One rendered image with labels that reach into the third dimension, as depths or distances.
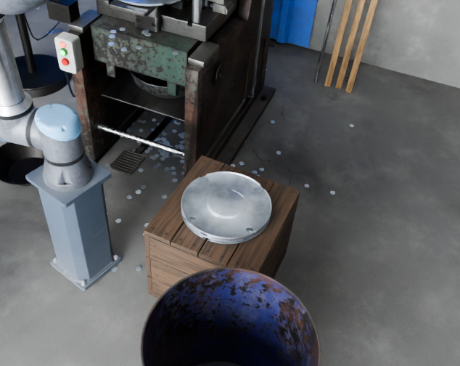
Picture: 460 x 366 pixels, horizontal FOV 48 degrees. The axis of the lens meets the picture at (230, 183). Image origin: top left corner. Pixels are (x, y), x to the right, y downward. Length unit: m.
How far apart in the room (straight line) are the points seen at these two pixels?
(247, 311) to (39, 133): 0.77
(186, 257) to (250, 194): 0.30
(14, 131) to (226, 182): 0.67
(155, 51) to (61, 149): 0.58
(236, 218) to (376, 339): 0.66
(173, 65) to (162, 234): 0.64
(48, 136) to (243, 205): 0.62
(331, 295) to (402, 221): 0.52
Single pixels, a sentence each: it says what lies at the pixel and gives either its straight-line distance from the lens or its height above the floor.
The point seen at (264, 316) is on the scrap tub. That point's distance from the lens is 1.50.
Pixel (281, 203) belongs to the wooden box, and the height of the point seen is 0.35.
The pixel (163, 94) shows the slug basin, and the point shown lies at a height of 0.37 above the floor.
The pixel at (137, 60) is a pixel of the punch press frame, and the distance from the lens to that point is 1.99.
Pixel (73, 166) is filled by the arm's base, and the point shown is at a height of 0.53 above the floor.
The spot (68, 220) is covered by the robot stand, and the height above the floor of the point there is 0.34.
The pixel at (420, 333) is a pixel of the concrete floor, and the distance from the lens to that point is 1.99.
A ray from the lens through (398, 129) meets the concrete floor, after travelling 2.78.
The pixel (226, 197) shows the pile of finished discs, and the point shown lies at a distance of 1.67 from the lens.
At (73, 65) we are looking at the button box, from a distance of 2.02.
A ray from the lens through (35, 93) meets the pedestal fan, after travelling 2.82.
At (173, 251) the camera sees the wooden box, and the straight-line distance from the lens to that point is 1.62.
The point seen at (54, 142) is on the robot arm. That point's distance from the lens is 1.52.
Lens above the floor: 1.59
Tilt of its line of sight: 44 degrees down
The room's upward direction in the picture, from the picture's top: 6 degrees clockwise
